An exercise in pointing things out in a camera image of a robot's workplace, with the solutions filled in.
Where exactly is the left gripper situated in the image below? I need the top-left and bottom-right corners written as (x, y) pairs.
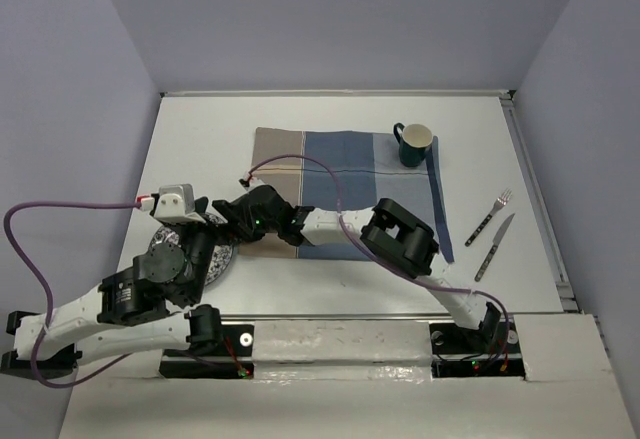
top-left (178, 193), bottom-right (257, 305)

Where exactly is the blue floral ceramic plate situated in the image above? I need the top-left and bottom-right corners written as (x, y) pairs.
top-left (140, 217), bottom-right (235, 287)

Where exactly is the blue beige checked placemat cloth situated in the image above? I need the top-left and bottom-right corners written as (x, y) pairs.
top-left (251, 127), bottom-right (454, 264)

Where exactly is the dark green mug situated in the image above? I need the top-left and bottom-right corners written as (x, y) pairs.
top-left (393, 123), bottom-right (434, 168)

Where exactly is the knife with dark handle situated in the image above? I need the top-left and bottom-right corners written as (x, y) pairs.
top-left (474, 213), bottom-right (515, 282)

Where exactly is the fork with dark handle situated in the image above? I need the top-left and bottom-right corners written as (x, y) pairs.
top-left (464, 188), bottom-right (513, 247)

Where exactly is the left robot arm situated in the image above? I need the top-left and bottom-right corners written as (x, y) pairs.
top-left (1, 193), bottom-right (224, 385)

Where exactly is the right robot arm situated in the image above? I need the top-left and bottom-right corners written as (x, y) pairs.
top-left (212, 185), bottom-right (502, 351)

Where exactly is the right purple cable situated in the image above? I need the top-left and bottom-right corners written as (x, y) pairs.
top-left (238, 155), bottom-right (511, 365)

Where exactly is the purple cable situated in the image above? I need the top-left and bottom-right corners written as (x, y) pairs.
top-left (3, 197), bottom-right (151, 390)
top-left (238, 155), bottom-right (511, 365)

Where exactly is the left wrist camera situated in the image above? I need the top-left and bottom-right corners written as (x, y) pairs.
top-left (136, 184), bottom-right (205, 225)

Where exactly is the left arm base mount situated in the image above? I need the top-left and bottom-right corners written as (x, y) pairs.
top-left (158, 322), bottom-right (255, 380)

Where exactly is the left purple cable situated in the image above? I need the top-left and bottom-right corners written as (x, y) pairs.
top-left (3, 197), bottom-right (151, 390)

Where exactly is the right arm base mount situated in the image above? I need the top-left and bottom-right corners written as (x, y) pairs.
top-left (429, 322), bottom-right (525, 379)

